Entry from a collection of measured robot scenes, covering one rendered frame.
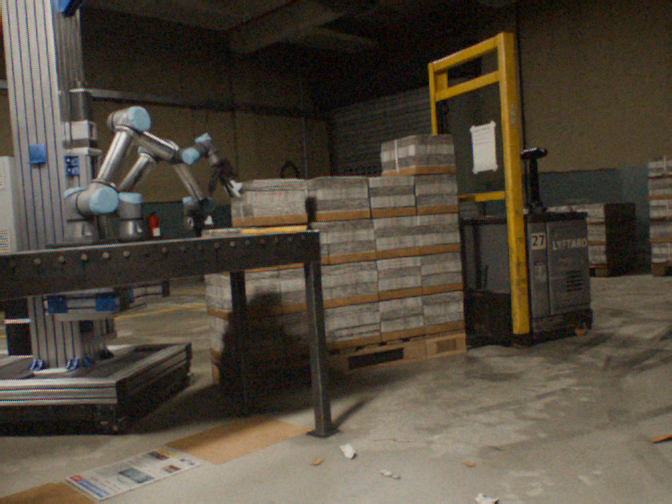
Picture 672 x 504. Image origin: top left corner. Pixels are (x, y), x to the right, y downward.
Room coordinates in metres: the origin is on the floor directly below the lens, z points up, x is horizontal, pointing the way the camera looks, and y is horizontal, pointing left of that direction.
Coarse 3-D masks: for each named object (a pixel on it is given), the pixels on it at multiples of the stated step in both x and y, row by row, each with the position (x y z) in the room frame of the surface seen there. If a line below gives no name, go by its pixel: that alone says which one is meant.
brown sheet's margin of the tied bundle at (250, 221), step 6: (258, 216) 3.23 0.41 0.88; (264, 216) 3.24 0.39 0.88; (270, 216) 3.25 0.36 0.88; (276, 216) 3.27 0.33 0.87; (282, 216) 3.28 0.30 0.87; (288, 216) 3.30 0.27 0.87; (294, 216) 3.31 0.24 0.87; (300, 216) 3.33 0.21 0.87; (306, 216) 3.34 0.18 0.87; (246, 222) 3.34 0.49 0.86; (252, 222) 3.25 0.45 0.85; (258, 222) 3.22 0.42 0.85; (264, 222) 3.24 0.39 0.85; (270, 222) 3.25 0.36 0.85; (276, 222) 3.27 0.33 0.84; (282, 222) 3.28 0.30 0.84; (288, 222) 3.30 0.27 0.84
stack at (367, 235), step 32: (288, 224) 3.33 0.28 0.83; (320, 224) 3.41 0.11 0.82; (352, 224) 3.52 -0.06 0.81; (384, 224) 3.60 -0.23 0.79; (416, 224) 3.69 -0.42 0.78; (416, 256) 3.70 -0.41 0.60; (224, 288) 3.18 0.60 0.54; (256, 288) 3.23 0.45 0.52; (288, 288) 3.31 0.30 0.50; (352, 288) 3.49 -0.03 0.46; (384, 288) 3.58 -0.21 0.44; (224, 320) 3.24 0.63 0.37; (256, 320) 3.24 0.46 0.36; (288, 320) 3.31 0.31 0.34; (352, 320) 3.48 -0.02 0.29; (384, 320) 3.57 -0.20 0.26; (416, 320) 3.67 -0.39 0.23; (224, 352) 3.27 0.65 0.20; (256, 352) 3.23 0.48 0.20; (352, 352) 3.47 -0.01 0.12; (416, 352) 3.66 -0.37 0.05; (224, 384) 3.30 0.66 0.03; (256, 384) 3.22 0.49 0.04; (288, 384) 3.30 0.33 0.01
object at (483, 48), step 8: (488, 40) 3.91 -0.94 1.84; (496, 40) 3.84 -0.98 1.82; (472, 48) 4.04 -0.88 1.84; (480, 48) 3.97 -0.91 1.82; (488, 48) 3.91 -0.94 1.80; (496, 48) 3.89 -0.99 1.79; (456, 56) 4.18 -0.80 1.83; (464, 56) 4.11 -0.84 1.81; (472, 56) 4.05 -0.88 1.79; (480, 56) 4.05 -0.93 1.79; (440, 64) 4.34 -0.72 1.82; (448, 64) 4.26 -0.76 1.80; (456, 64) 4.24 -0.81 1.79
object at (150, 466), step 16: (160, 448) 2.43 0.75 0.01; (112, 464) 2.29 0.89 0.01; (128, 464) 2.28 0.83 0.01; (144, 464) 2.27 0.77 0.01; (160, 464) 2.26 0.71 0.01; (176, 464) 2.25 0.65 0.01; (192, 464) 2.24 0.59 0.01; (80, 480) 2.15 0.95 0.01; (96, 480) 2.15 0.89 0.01; (112, 480) 2.14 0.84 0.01; (128, 480) 2.13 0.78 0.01; (144, 480) 2.12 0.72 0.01; (96, 496) 2.01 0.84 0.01; (112, 496) 2.01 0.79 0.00
